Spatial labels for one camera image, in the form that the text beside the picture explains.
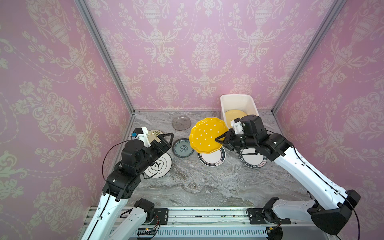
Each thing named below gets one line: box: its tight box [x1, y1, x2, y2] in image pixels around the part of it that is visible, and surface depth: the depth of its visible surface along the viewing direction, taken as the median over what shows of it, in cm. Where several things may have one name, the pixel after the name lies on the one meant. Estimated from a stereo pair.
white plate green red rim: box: [197, 145, 226, 167], surface depth 94 cm
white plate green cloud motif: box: [143, 152, 172, 179], surface depth 92 cm
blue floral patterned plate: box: [172, 138, 195, 158], surface depth 100 cm
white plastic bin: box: [220, 94, 260, 129], surface depth 108 cm
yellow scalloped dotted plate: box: [189, 117, 228, 154], surface depth 73 cm
